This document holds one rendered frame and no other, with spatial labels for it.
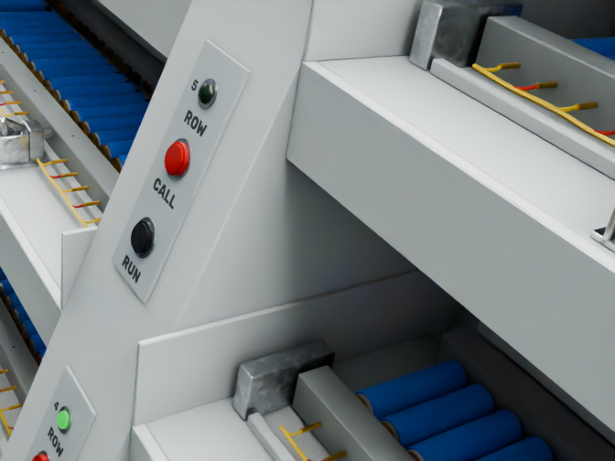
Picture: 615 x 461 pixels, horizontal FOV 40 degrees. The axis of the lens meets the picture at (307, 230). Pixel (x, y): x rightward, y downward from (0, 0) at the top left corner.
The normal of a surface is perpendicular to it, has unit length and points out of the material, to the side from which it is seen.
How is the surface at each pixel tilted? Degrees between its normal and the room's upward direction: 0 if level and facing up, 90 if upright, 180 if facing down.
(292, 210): 90
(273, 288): 90
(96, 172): 20
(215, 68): 90
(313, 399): 110
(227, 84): 90
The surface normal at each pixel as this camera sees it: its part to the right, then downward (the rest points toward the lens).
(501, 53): -0.82, 0.17
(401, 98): 0.16, -0.85
